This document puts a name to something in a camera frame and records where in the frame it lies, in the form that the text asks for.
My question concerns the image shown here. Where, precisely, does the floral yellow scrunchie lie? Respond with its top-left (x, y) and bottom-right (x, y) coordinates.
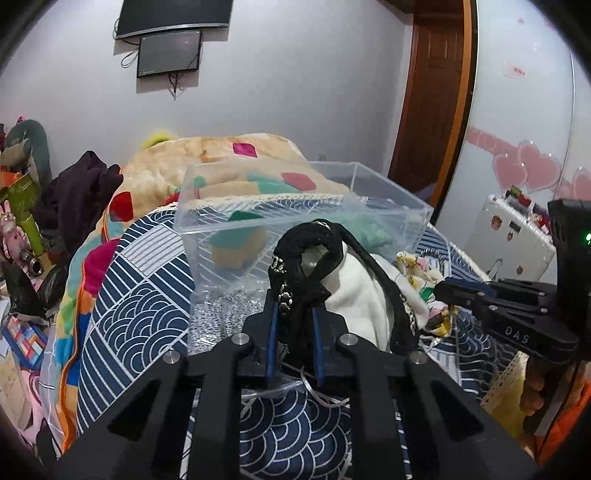
top-left (396, 251), bottom-right (456, 338)

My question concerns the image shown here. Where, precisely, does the white cloth with black strap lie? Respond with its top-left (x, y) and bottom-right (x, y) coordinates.
top-left (269, 219), bottom-right (429, 355)

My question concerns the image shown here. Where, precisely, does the clear plastic storage box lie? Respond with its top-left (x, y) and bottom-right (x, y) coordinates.
top-left (172, 160), bottom-right (435, 356)

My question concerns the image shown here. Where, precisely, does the person's hand on handle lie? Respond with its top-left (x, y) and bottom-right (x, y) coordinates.
top-left (520, 357), bottom-right (545, 416)

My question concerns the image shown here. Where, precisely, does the white suitcase with stickers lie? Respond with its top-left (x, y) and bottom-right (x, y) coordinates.
top-left (464, 195), bottom-right (556, 281)

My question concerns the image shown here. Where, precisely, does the navy white patterned bedspread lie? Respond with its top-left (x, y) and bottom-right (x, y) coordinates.
top-left (77, 207), bottom-right (516, 479)

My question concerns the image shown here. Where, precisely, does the green yellow sponge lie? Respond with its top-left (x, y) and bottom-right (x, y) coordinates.
top-left (211, 226), bottom-right (267, 270)

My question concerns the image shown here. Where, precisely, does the brown wooden door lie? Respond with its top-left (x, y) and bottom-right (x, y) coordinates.
top-left (389, 1), bottom-right (478, 209)

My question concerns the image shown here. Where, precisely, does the beige blanket with coloured squares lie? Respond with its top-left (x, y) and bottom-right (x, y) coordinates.
top-left (40, 133), bottom-right (349, 450)

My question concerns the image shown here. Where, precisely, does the dark purple garment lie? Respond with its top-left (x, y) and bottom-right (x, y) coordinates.
top-left (32, 151), bottom-right (123, 257)

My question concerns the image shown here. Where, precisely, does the pink plush bunny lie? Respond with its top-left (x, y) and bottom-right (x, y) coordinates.
top-left (1, 200), bottom-right (29, 269)

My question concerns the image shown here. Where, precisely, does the yellow plush toy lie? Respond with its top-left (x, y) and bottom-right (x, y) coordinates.
top-left (140, 131), bottom-right (178, 151)

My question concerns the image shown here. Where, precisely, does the green cardboard box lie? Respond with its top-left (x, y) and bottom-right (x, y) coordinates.
top-left (1, 174), bottom-right (45, 256)

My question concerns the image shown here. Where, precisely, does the white cable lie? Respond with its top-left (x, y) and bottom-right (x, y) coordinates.
top-left (239, 366), bottom-right (352, 416)

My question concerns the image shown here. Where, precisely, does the small black wall monitor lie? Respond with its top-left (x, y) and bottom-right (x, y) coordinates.
top-left (137, 30), bottom-right (202, 78)

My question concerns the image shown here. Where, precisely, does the large black wall television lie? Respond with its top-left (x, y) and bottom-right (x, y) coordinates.
top-left (116, 0), bottom-right (233, 39)

